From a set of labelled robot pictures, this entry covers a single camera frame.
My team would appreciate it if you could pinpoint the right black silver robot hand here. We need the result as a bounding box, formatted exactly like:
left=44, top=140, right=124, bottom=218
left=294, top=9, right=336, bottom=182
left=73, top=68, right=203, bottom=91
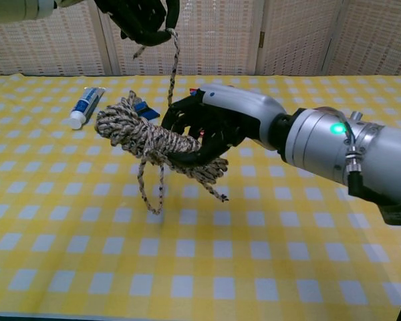
left=160, top=84, right=288, bottom=167

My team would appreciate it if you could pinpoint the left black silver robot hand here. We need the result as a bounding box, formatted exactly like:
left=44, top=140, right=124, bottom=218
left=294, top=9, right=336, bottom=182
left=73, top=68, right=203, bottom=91
left=95, top=0, right=181, bottom=47

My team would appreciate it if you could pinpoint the speckled braided rope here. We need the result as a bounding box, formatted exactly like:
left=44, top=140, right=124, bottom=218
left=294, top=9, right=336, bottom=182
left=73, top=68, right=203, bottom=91
left=94, top=28, right=230, bottom=215

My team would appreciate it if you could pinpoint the woven beige folding screen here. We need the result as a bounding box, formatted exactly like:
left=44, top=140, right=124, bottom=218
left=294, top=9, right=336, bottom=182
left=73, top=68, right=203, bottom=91
left=0, top=0, right=401, bottom=80

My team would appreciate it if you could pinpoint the blue snack bar wrapper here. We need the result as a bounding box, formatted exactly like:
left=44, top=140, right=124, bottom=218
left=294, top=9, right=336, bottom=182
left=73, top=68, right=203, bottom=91
left=133, top=98, right=161, bottom=120

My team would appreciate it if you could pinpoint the white blue toothpaste tube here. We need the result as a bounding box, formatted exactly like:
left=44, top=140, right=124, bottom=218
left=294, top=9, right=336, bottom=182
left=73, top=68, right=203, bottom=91
left=68, top=87, right=106, bottom=130

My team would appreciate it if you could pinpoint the yellow white checked tablecloth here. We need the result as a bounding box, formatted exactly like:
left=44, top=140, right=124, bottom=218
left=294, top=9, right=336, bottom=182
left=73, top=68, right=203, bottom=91
left=0, top=74, right=401, bottom=318

